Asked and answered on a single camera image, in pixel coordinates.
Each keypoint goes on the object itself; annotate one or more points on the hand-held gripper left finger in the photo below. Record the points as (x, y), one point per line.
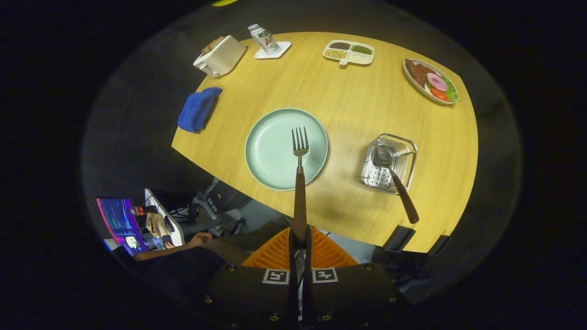
(291, 298)

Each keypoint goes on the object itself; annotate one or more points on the small white labelled bottle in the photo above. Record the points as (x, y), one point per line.
(265, 40)

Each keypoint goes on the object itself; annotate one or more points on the green lettuce leaf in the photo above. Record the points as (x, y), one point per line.
(453, 95)

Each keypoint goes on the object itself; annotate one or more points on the blue folded towel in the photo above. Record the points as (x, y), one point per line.
(197, 110)

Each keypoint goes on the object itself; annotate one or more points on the black computer case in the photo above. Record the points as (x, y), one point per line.
(224, 197)

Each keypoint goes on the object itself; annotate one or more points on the pink ham slice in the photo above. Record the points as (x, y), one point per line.
(437, 82)

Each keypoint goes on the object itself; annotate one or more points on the white square coaster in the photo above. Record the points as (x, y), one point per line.
(283, 47)

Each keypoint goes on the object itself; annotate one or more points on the white divided dish with beans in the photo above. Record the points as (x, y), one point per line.
(360, 58)

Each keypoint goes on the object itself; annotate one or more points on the pale green round plate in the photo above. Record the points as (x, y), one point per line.
(270, 151)

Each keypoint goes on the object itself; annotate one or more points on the computer monitor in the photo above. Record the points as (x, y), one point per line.
(117, 220)

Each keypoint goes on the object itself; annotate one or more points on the white toaster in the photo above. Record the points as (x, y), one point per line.
(222, 57)

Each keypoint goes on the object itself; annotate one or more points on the brown toast slice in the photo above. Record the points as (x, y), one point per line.
(212, 45)

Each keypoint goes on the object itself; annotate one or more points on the white oval food plate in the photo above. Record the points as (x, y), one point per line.
(424, 90)

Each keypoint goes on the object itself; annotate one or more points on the brown meat slices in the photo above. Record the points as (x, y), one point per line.
(416, 73)

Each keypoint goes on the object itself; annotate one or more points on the red tomato slice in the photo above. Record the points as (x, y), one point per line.
(439, 94)

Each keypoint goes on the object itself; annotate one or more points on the white side desk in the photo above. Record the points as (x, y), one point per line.
(153, 201)

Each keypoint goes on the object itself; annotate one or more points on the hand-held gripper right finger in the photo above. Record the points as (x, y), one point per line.
(308, 298)

